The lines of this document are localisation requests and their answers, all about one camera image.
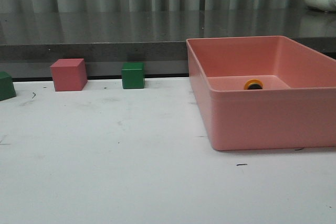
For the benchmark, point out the yellow push button switch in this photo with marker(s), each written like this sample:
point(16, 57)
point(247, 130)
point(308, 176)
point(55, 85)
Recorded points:
point(253, 84)

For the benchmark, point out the green cube near bin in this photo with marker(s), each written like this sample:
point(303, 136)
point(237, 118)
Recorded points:
point(133, 75)

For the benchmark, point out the pink wooden cube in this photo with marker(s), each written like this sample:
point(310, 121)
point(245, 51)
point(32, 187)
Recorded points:
point(69, 74)

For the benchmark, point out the pink plastic bin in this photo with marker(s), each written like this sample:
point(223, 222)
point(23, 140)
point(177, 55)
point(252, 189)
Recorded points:
point(295, 109)

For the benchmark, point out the grey stone counter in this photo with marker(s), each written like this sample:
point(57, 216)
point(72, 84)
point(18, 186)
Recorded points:
point(151, 36)

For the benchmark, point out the green cube far left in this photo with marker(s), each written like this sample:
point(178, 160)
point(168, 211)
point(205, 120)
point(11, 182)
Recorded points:
point(7, 89)

